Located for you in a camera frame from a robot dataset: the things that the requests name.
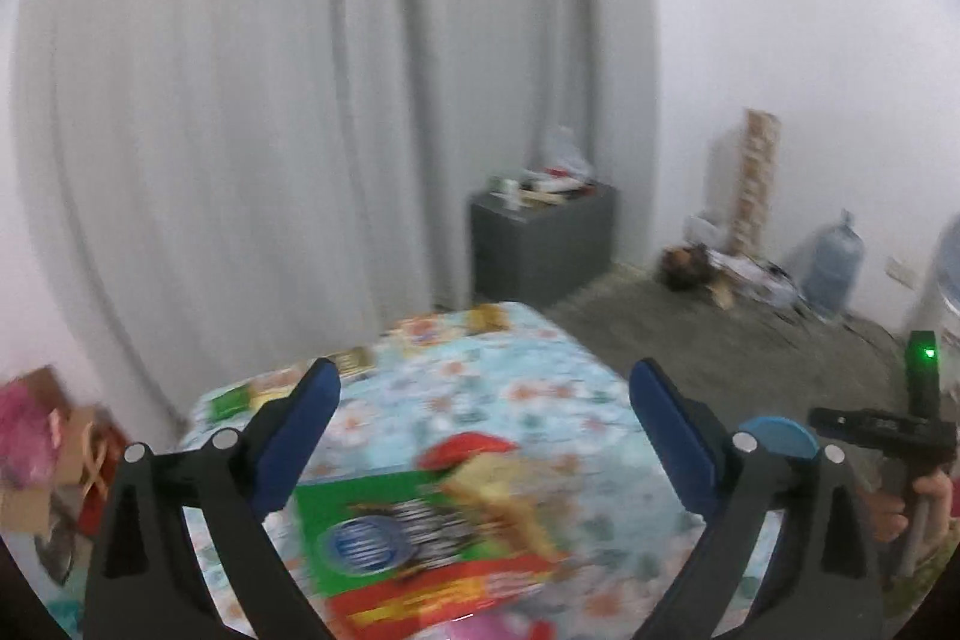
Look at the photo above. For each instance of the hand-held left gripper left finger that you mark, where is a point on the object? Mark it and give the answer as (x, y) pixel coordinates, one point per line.
(304, 419)

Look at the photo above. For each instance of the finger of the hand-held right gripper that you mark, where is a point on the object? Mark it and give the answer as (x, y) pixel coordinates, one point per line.
(855, 424)

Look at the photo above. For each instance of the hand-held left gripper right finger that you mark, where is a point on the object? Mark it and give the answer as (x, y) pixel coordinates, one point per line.
(667, 422)

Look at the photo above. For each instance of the green red cracker packet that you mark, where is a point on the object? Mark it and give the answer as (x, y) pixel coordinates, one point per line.
(420, 535)

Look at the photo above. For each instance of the person's right hand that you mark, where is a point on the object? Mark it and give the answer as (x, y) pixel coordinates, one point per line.
(889, 509)

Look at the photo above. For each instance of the gold box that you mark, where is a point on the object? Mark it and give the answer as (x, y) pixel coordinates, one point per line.
(352, 361)

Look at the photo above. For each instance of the green snack packet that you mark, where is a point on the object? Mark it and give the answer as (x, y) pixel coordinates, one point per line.
(229, 404)

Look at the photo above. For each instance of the yellow orange snack packet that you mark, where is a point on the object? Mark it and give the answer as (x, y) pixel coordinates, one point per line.
(420, 331)

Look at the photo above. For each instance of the blue water jug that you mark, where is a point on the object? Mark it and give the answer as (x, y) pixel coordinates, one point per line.
(834, 269)

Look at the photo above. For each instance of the dark brown bag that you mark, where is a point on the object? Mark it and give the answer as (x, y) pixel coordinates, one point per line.
(684, 266)

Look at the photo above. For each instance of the blue floral blanket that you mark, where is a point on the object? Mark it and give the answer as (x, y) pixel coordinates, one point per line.
(510, 377)

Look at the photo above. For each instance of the grey cabinet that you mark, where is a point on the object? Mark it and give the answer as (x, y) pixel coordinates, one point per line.
(544, 242)

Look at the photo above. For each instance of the brown paper bag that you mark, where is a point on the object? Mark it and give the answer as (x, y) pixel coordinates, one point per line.
(71, 460)

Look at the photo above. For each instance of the pink crinkled paper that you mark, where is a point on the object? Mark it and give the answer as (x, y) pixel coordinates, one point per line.
(26, 430)

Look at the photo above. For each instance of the clear plastic bag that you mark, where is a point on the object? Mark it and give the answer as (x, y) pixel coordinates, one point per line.
(566, 153)

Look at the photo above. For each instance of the grey curtain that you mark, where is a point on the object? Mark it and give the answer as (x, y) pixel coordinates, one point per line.
(300, 108)

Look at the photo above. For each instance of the wall socket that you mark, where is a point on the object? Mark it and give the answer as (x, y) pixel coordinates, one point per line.
(898, 270)

